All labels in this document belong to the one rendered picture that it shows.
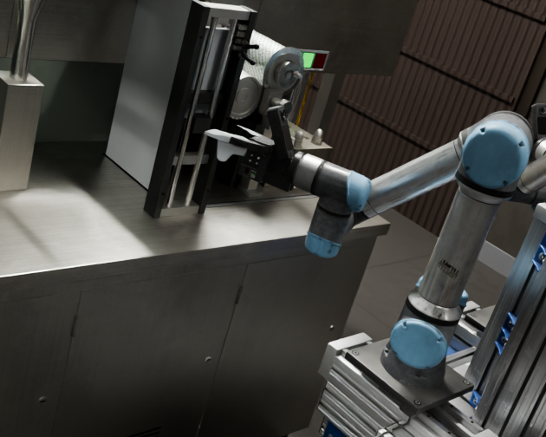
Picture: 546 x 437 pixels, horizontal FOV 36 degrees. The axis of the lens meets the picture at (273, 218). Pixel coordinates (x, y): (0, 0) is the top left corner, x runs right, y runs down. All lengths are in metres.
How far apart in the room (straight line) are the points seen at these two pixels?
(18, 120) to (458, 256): 1.04
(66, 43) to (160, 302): 0.74
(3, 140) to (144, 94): 0.42
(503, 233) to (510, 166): 3.32
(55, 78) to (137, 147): 0.29
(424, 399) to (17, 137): 1.10
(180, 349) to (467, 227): 0.90
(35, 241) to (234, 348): 0.73
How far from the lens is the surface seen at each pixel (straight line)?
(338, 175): 1.72
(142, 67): 2.28
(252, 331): 2.39
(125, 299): 2.02
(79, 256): 1.89
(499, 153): 1.60
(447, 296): 1.73
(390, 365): 1.95
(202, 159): 2.15
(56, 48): 2.34
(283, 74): 2.34
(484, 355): 2.11
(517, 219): 4.86
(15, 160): 2.09
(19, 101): 2.03
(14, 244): 1.89
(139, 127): 2.29
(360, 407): 2.05
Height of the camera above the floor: 1.81
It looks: 23 degrees down
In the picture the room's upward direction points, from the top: 17 degrees clockwise
